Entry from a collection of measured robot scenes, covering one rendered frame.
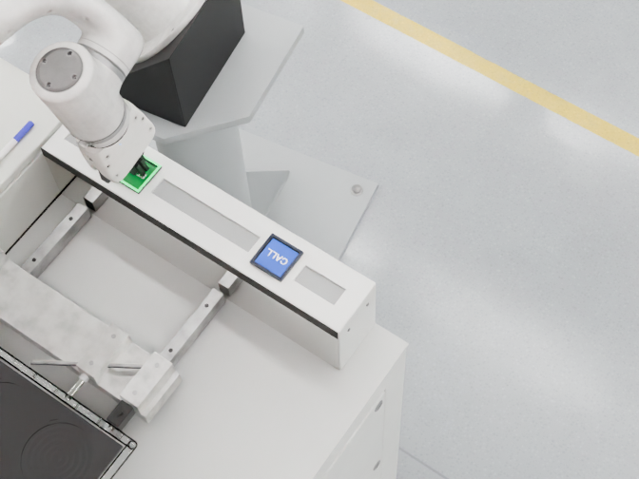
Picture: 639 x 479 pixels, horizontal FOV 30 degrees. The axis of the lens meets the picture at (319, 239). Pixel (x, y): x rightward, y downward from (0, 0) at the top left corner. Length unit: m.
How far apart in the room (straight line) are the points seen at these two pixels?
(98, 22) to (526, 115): 1.65
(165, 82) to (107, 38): 0.37
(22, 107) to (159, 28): 0.25
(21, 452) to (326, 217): 1.30
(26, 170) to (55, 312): 0.22
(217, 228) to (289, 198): 1.11
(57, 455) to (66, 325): 0.21
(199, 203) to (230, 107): 0.30
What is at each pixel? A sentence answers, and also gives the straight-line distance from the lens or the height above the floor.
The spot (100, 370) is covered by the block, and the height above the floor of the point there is 0.91.
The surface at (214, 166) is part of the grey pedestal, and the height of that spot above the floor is 0.59.
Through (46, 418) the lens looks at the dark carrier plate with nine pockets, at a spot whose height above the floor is 0.90.
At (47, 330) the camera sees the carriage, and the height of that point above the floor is 0.88.
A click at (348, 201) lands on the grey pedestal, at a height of 0.01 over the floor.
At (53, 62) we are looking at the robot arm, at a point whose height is 1.29.
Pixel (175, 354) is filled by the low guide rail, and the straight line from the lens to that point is 1.79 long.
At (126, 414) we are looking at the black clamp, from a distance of 1.70.
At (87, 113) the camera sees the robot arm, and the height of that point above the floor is 1.23.
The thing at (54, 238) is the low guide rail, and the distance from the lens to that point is 1.91.
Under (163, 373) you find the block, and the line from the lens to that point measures 1.71.
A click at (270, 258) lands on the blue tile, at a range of 1.71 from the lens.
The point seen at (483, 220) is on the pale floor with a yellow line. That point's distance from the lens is 2.85.
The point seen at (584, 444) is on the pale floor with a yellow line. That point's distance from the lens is 2.65.
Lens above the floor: 2.48
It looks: 62 degrees down
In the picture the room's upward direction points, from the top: 4 degrees counter-clockwise
